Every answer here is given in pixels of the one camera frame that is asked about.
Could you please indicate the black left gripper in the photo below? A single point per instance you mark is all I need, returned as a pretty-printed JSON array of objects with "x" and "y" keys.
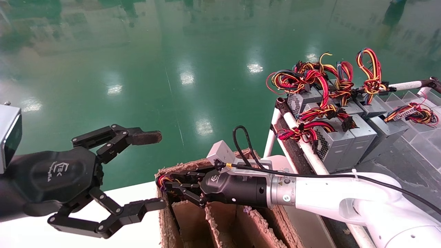
[{"x": 58, "y": 174}]

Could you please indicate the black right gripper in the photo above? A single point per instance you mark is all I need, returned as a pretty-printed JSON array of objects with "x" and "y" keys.
[{"x": 237, "y": 189}]

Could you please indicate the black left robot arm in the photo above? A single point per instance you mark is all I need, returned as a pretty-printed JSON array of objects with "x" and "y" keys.
[{"x": 3, "y": 201}]

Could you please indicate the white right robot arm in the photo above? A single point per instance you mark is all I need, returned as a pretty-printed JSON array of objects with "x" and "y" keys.
[{"x": 327, "y": 196}]

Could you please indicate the frayed brown cardboard box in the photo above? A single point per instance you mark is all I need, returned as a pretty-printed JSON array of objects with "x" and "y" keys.
[{"x": 167, "y": 224}]

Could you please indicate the cardboard divider insert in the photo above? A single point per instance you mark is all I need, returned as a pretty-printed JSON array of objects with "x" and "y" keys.
[{"x": 224, "y": 220}]

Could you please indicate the dark grey rack shelf panel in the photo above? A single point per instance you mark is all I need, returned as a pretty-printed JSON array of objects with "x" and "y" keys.
[{"x": 413, "y": 179}]

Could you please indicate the grey power supply stack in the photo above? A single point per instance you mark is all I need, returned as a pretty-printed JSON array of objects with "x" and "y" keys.
[{"x": 423, "y": 144}]

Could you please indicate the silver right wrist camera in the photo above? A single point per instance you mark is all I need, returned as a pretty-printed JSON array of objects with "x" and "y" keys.
[{"x": 222, "y": 151}]

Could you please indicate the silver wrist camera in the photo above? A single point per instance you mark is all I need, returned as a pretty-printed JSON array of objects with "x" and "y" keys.
[
  {"x": 8, "y": 137},
  {"x": 222, "y": 151}
]

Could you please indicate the white pipe rack frame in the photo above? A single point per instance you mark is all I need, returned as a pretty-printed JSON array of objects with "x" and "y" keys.
[{"x": 310, "y": 153}]

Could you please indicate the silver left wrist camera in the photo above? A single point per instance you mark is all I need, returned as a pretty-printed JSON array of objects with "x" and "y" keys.
[{"x": 8, "y": 137}]

